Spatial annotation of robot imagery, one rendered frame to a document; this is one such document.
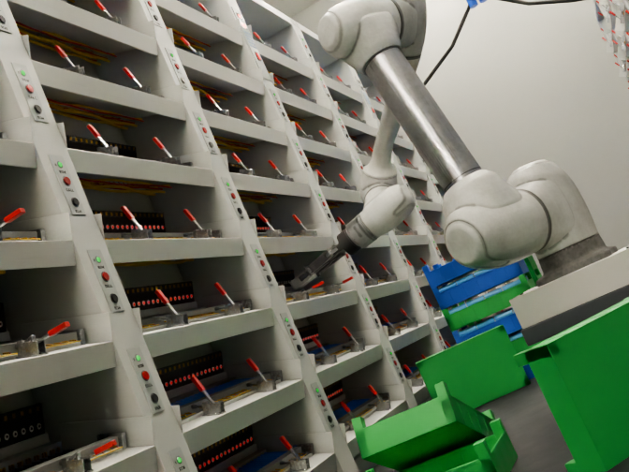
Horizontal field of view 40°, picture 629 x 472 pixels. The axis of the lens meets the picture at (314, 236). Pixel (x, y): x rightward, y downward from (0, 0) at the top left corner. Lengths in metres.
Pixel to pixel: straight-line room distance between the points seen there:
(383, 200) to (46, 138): 1.10
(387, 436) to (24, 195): 0.80
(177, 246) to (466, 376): 1.21
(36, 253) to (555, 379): 0.85
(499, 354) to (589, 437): 1.45
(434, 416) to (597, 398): 0.37
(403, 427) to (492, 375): 1.15
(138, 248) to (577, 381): 0.88
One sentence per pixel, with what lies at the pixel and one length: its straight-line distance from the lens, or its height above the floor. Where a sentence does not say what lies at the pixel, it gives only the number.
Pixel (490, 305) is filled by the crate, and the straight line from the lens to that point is 2.91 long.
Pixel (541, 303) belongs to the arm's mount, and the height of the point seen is 0.24.
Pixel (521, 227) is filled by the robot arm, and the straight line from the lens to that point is 1.94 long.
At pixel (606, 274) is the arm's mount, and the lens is 1.99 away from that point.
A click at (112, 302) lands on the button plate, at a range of 1.58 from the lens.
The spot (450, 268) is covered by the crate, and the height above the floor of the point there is 0.44.
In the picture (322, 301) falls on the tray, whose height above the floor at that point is 0.48.
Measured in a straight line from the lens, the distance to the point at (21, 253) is 1.46.
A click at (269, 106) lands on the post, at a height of 1.18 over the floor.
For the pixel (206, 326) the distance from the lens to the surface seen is 1.83.
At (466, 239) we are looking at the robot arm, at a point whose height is 0.43.
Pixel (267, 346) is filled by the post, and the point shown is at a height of 0.41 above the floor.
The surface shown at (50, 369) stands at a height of 0.47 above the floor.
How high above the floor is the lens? 0.30
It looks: 8 degrees up
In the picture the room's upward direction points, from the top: 24 degrees counter-clockwise
